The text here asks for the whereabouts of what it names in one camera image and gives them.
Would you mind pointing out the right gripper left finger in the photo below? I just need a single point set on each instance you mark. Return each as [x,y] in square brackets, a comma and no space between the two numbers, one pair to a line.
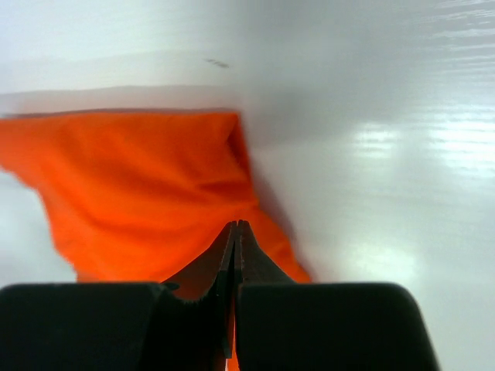
[204,289]

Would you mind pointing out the orange t shirt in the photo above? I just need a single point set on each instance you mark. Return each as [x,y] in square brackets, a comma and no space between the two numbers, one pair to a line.
[132,198]

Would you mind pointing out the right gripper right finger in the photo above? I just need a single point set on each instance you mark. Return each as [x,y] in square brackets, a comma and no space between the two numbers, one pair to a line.
[251,264]

